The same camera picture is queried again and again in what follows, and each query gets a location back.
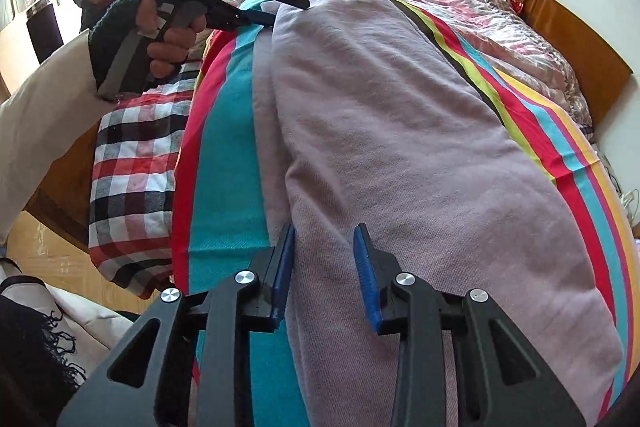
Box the lilac fleece pants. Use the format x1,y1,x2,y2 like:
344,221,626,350
253,0,623,426

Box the cream sleeved left forearm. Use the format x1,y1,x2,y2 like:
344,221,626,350
0,0,147,245

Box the operator left hand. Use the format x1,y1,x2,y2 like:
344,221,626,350
136,0,206,79

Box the cream jacket front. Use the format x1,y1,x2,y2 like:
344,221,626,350
1,258,132,380

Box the black fringed scarf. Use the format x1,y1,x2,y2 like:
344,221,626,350
1,297,85,426

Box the rainbow striped blanket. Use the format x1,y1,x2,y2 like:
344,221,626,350
174,0,639,426

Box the dark chair by window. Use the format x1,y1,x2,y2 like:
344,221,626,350
26,0,64,64

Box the plaid checkered bed sheet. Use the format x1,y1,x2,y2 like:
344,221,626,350
88,60,201,299

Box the pink floral quilt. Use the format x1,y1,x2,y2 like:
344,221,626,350
404,0,593,139

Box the left wooden headboard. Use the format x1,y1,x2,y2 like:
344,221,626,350
513,0,631,126

